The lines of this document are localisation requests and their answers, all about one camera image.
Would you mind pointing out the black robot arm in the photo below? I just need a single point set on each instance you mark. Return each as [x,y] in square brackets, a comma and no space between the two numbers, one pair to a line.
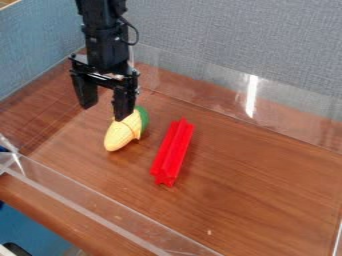
[103,67]

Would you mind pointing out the clear acrylic wall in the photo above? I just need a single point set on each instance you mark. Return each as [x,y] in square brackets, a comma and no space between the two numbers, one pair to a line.
[98,223]
[291,111]

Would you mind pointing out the yellow toy corn cob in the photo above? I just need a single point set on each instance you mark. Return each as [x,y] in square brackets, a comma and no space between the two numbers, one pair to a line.
[128,129]

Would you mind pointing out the red star-shaped plastic block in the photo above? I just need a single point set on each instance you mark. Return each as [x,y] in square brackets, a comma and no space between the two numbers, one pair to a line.
[169,160]

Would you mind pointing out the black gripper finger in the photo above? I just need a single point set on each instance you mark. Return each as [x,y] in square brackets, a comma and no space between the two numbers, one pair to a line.
[86,90]
[123,102]

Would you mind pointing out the clear acrylic left bracket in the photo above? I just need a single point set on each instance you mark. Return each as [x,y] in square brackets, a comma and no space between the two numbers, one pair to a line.
[10,156]

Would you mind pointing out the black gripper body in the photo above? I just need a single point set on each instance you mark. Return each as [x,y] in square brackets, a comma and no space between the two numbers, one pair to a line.
[104,78]

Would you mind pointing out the clear acrylic back wall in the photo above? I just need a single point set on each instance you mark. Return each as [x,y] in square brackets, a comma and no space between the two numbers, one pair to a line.
[291,111]

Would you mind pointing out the clear acrylic front wall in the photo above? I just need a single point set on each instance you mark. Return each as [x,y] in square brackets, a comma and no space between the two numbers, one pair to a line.
[98,223]

